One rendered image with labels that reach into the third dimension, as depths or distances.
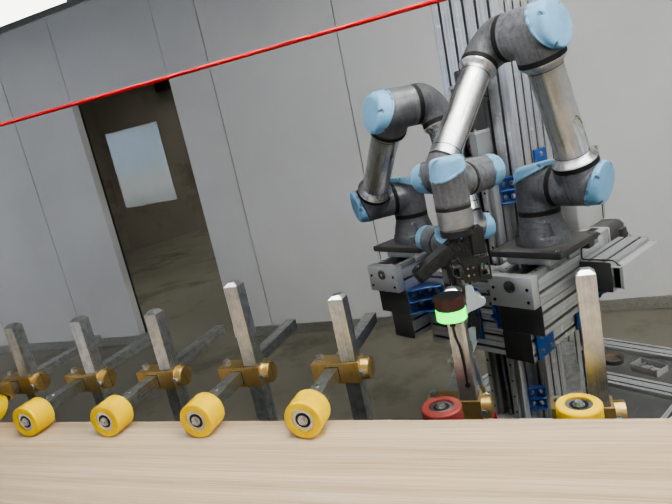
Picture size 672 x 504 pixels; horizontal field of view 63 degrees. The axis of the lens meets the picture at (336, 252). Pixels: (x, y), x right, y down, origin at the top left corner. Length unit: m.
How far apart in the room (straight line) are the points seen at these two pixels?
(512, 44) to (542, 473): 0.94
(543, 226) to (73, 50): 4.13
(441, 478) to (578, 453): 0.22
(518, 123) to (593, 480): 1.19
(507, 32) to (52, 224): 4.64
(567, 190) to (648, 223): 2.28
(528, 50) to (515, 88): 0.45
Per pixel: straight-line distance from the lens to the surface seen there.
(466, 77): 1.43
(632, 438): 1.03
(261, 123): 4.09
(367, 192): 1.82
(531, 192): 1.61
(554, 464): 0.97
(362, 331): 1.42
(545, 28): 1.38
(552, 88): 1.45
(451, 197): 1.14
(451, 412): 1.11
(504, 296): 1.58
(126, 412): 1.39
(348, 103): 3.84
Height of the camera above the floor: 1.46
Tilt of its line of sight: 12 degrees down
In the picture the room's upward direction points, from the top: 12 degrees counter-clockwise
